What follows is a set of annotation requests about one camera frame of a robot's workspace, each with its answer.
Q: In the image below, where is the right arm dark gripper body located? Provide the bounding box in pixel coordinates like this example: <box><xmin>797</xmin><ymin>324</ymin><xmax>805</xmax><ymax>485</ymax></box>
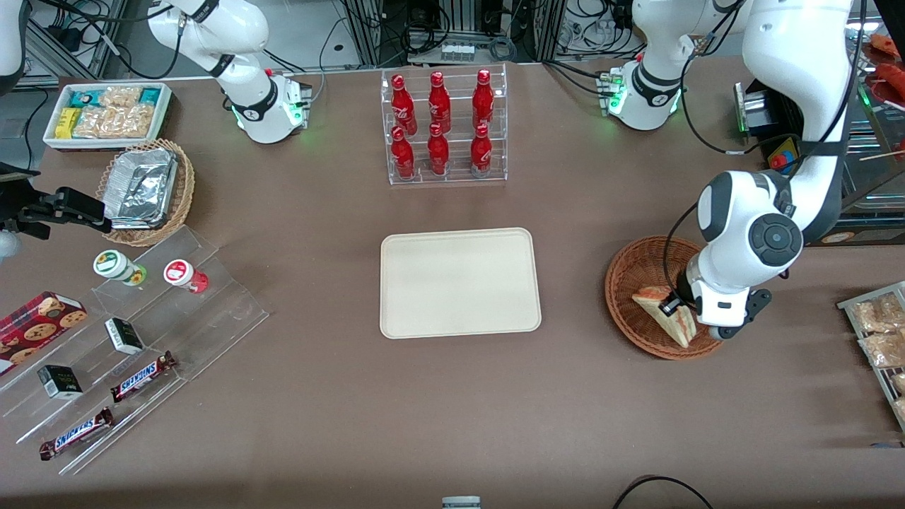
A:
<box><xmin>0</xmin><ymin>164</ymin><xmax>40</xmax><ymax>240</ymax></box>

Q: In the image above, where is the triangular sandwich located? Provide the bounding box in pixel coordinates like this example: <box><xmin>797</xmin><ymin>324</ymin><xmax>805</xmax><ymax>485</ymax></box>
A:
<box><xmin>631</xmin><ymin>285</ymin><xmax>699</xmax><ymax>349</ymax></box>

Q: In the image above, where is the brown wicker basket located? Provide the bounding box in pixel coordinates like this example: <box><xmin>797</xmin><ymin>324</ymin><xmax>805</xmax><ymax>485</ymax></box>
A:
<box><xmin>605</xmin><ymin>235</ymin><xmax>732</xmax><ymax>361</ymax></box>

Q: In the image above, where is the light wicker basket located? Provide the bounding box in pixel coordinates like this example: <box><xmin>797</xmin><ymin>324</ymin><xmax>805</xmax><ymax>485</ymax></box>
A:
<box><xmin>95</xmin><ymin>138</ymin><xmax>196</xmax><ymax>248</ymax></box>

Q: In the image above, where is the tray of packaged snacks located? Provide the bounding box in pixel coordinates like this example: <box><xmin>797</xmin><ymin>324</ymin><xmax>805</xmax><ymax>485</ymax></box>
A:
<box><xmin>837</xmin><ymin>281</ymin><xmax>905</xmax><ymax>433</ymax></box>

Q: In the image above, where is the cream plastic tray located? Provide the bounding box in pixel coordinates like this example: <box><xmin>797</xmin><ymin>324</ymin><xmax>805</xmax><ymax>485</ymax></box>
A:
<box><xmin>380</xmin><ymin>227</ymin><xmax>542</xmax><ymax>340</ymax></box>

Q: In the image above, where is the stack of foil trays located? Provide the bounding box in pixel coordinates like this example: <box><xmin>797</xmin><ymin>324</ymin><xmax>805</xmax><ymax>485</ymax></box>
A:
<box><xmin>104</xmin><ymin>147</ymin><xmax>179</xmax><ymax>231</ymax></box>

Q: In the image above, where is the green label yogurt cup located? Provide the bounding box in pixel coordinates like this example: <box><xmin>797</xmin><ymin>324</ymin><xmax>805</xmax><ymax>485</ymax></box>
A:
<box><xmin>93</xmin><ymin>250</ymin><xmax>148</xmax><ymax>287</ymax></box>

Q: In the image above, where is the white rectangular snack bin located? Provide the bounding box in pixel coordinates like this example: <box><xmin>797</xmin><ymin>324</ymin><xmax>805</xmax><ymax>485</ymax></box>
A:
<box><xmin>42</xmin><ymin>81</ymin><xmax>175</xmax><ymax>153</ymax></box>

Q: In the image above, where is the large clear cracker bag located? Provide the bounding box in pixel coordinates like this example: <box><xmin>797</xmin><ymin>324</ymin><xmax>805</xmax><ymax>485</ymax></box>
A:
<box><xmin>73</xmin><ymin>105</ymin><xmax>155</xmax><ymax>139</ymax></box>

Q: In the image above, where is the small clear cracker bag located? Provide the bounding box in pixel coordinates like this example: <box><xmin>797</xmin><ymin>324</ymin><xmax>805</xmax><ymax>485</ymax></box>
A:
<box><xmin>99</xmin><ymin>86</ymin><xmax>142</xmax><ymax>110</ymax></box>

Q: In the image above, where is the red cookie box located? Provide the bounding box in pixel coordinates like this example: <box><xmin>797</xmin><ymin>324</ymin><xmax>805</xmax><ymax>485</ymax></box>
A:
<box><xmin>0</xmin><ymin>291</ymin><xmax>88</xmax><ymax>377</ymax></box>

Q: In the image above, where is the red label yogurt cup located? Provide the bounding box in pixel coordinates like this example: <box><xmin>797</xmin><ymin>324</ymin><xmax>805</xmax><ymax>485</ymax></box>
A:
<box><xmin>163</xmin><ymin>259</ymin><xmax>210</xmax><ymax>295</ymax></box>

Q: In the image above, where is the small black box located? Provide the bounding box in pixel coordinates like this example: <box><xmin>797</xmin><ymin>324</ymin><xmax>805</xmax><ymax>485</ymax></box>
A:
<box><xmin>105</xmin><ymin>317</ymin><xmax>145</xmax><ymax>356</ymax></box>
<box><xmin>37</xmin><ymin>365</ymin><xmax>84</xmax><ymax>401</ymax></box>

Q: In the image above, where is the black hot food display case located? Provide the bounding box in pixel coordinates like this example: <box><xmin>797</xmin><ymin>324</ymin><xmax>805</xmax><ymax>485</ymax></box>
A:
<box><xmin>734</xmin><ymin>11</ymin><xmax>905</xmax><ymax>248</ymax></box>

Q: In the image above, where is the clear acrylic stepped shelf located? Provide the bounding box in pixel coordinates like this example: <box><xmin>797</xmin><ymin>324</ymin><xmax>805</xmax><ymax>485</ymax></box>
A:
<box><xmin>0</xmin><ymin>225</ymin><xmax>270</xmax><ymax>476</ymax></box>

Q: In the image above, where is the snickers chocolate bar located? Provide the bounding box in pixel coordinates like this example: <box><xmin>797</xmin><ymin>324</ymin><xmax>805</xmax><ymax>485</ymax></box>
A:
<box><xmin>110</xmin><ymin>351</ymin><xmax>178</xmax><ymax>404</ymax></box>
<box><xmin>39</xmin><ymin>406</ymin><xmax>115</xmax><ymax>462</ymax></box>

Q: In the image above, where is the red cola bottle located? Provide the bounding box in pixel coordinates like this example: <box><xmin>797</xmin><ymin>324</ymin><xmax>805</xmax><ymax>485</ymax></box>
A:
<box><xmin>427</xmin><ymin>122</ymin><xmax>451</xmax><ymax>177</ymax></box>
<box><xmin>390</xmin><ymin>74</ymin><xmax>418</xmax><ymax>134</ymax></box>
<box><xmin>428</xmin><ymin>71</ymin><xmax>453</xmax><ymax>131</ymax></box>
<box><xmin>472</xmin><ymin>69</ymin><xmax>496</xmax><ymax>129</ymax></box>
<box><xmin>470</xmin><ymin>124</ymin><xmax>494</xmax><ymax>178</ymax></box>
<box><xmin>391</xmin><ymin>126</ymin><xmax>417</xmax><ymax>180</ymax></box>

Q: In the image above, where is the clear acrylic bottle rack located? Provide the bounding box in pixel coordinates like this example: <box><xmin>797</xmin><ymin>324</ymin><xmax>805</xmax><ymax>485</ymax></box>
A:
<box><xmin>380</xmin><ymin>64</ymin><xmax>509</xmax><ymax>187</ymax></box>

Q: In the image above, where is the red sausage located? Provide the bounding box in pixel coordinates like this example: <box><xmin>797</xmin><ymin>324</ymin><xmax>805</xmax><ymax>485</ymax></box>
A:
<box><xmin>875</xmin><ymin>62</ymin><xmax>905</xmax><ymax>93</ymax></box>

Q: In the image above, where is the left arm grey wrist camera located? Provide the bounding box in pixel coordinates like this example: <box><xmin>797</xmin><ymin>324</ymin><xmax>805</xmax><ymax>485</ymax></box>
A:
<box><xmin>709</xmin><ymin>288</ymin><xmax>773</xmax><ymax>342</ymax></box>

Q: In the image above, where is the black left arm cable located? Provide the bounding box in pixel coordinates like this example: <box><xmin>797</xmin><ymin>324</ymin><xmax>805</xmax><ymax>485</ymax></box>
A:
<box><xmin>661</xmin><ymin>0</ymin><xmax>869</xmax><ymax>301</ymax></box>

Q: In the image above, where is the black cable loop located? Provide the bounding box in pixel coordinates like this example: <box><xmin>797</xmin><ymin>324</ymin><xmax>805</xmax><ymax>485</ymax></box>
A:
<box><xmin>612</xmin><ymin>475</ymin><xmax>715</xmax><ymax>509</ymax></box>

